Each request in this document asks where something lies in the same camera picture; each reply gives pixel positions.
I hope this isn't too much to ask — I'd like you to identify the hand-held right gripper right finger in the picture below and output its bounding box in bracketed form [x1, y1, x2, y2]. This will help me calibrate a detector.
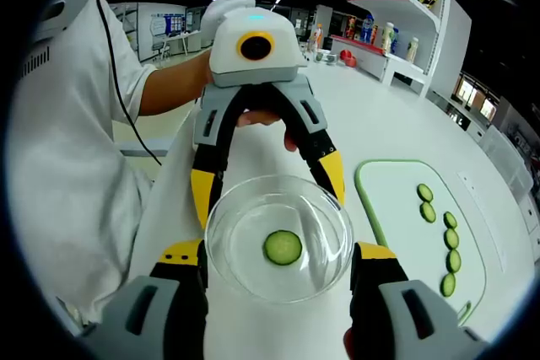
[349, 241, 490, 360]

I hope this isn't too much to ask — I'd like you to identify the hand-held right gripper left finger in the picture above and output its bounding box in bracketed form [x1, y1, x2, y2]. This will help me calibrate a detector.
[79, 239, 210, 360]

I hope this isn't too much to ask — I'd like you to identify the clear glass petri dish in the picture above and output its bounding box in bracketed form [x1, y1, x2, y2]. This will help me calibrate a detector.
[204, 174, 354, 304]

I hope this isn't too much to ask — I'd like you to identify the group of cucumber slices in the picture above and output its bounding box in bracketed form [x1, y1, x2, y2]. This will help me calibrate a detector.
[416, 182, 463, 298]

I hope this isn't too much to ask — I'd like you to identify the single green cucumber slice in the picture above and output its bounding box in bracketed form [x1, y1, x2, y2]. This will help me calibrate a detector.
[263, 229, 304, 266]

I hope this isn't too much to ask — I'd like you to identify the person's left hand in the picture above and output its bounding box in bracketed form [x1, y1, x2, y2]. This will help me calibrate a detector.
[235, 109, 299, 153]

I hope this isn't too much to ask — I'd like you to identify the white green-rimmed cutting board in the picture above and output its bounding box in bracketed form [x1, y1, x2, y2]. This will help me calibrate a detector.
[354, 159, 489, 327]

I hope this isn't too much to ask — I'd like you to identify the tall blue water bottle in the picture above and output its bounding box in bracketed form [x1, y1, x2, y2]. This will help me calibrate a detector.
[361, 13, 375, 43]

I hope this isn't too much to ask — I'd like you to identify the white yellow drink bottle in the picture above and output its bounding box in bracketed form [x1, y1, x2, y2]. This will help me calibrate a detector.
[381, 21, 396, 53]

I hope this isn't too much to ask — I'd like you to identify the white chest-worn device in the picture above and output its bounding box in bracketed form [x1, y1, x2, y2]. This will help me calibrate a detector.
[31, 0, 100, 45]

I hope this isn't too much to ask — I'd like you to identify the black device cable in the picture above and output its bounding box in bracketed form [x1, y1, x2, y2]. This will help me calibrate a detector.
[94, 0, 164, 167]

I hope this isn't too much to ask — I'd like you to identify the blue white wall board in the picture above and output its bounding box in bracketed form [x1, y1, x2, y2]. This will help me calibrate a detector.
[145, 12, 186, 56]

